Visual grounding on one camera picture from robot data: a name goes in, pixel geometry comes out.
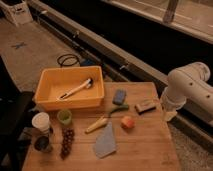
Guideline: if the green plastic cup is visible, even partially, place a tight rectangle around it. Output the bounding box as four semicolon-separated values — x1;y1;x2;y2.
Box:
57;109;72;125

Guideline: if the dark grape bunch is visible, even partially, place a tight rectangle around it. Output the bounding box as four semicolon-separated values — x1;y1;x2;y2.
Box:
60;128;75;159

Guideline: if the yellow plastic tray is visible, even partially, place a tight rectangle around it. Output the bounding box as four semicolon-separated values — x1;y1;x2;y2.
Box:
34;66;105;111

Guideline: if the black chair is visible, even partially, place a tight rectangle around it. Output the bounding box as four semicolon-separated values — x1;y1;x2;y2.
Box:
0;56;35;171

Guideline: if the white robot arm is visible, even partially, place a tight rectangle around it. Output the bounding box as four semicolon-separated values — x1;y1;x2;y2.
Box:
160;62;213;122

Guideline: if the blue sponge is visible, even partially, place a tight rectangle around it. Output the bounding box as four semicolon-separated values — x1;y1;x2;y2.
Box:
113;89;126;105

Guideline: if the black brown board eraser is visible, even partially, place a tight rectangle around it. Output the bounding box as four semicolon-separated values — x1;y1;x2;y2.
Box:
135;101;156;115

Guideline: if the white storage box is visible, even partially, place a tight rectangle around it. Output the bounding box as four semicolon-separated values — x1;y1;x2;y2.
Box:
0;0;33;27

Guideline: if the orange peach fruit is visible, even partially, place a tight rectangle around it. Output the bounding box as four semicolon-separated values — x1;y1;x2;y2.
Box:
121;116;135;129

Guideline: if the white paper cup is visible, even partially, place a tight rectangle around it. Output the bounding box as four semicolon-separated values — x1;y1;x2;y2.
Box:
32;112;50;134

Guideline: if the blue folded cloth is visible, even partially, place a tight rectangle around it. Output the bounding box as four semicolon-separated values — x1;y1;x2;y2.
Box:
93;122;116;158

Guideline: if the black coiled cable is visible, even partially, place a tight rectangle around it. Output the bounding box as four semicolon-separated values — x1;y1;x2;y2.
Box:
56;53;82;68

